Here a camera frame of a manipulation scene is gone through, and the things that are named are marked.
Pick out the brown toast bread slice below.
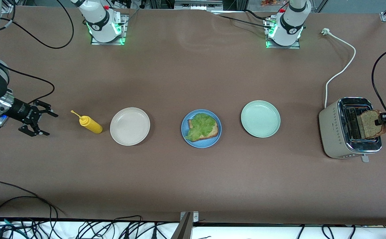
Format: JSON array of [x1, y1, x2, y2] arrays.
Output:
[[188, 118, 219, 142], [360, 110, 386, 139]]

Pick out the yellow mustard squeeze bottle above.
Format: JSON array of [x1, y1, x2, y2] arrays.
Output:
[[71, 110, 103, 134]]

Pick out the green lettuce leaf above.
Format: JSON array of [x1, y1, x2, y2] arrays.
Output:
[[184, 113, 216, 141]]

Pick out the beige round plate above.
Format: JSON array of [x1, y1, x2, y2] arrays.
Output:
[[110, 107, 151, 146]]

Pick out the mint green round plate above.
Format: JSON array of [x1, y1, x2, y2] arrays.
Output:
[[241, 100, 281, 138]]

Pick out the blue round plate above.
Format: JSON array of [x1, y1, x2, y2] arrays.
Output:
[[181, 109, 222, 148]]

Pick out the beige chrome two-slot toaster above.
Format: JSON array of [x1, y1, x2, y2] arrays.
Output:
[[319, 97, 382, 163]]

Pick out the orange snack packet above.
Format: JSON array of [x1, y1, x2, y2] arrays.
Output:
[[260, 0, 288, 7]]

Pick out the grey power strip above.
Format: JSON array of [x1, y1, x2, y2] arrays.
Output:
[[174, 0, 223, 10]]

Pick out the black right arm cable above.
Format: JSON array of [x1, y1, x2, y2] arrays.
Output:
[[0, 0, 74, 133]]

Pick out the white toaster power cord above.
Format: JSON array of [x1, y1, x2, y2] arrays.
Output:
[[321, 28, 356, 108]]

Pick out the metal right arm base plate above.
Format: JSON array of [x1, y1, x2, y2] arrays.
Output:
[[91, 15, 128, 45]]

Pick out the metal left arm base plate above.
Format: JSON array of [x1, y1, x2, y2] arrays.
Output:
[[265, 17, 301, 49]]

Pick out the thin black table cable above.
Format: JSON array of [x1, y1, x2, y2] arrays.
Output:
[[244, 9, 270, 21], [213, 13, 273, 30]]

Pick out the aluminium post with bracket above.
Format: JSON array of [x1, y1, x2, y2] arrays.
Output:
[[171, 211, 199, 239]]

